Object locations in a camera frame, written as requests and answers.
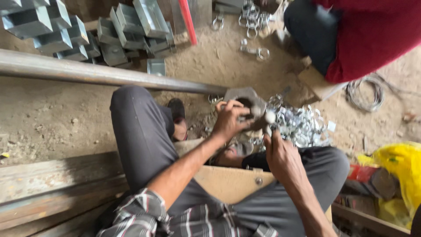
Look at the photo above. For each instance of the wooden plank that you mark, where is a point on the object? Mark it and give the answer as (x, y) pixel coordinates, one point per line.
(368, 220)

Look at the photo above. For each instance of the red and black tool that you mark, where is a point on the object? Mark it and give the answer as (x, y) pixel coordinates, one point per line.
(373, 179)

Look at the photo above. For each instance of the yellow plastic bag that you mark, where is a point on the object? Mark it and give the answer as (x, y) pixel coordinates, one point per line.
(399, 171)

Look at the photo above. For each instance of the single galvanized metal box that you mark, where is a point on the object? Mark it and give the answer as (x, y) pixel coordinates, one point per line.
(156, 67)

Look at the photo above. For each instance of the small white scrap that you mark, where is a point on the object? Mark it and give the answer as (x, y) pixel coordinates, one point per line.
(331, 126)

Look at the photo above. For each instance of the heavy grey metal die block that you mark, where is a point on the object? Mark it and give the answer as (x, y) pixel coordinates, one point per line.
(247, 98)

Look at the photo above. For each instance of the person's dark sandal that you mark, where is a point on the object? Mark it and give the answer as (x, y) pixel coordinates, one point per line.
(235, 153)
(178, 118)

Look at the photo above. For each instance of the person's right hand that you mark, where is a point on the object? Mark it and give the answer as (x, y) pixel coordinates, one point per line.
(284, 161)

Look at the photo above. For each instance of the long steel pipe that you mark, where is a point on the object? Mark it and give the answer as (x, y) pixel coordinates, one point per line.
(98, 73)

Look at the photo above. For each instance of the wooden block seat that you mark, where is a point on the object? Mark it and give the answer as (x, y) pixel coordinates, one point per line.
(316, 83)

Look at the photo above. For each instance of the red rod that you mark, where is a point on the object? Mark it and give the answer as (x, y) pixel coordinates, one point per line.
(188, 21)

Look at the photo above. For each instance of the person's left fingers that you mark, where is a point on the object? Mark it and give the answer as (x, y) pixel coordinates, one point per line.
(237, 113)

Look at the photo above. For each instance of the metal punch with rounded head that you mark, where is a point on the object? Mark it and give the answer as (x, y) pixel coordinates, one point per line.
(270, 117)

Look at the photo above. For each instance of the person's right fingers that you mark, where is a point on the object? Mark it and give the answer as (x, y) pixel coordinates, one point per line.
(270, 142)

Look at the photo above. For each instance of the grey metal sheet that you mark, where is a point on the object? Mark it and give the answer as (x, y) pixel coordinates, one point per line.
(200, 13)

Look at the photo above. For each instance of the heap of galvanized metal boxes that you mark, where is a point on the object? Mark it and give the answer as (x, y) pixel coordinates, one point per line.
(82, 31)

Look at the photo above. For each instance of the person's grey trousers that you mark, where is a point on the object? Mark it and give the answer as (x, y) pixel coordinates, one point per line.
(144, 141)

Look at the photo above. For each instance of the stack of wooden planks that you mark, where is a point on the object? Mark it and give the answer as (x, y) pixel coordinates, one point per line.
(49, 191)

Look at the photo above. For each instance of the pile of shiny metal clamps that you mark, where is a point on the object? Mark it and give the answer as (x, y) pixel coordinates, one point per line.
(301, 126)

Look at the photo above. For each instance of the person's left hand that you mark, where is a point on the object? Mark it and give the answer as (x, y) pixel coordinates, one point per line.
(227, 123)

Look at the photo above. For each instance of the person's plaid shirt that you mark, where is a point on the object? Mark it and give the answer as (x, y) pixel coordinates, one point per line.
(164, 217)

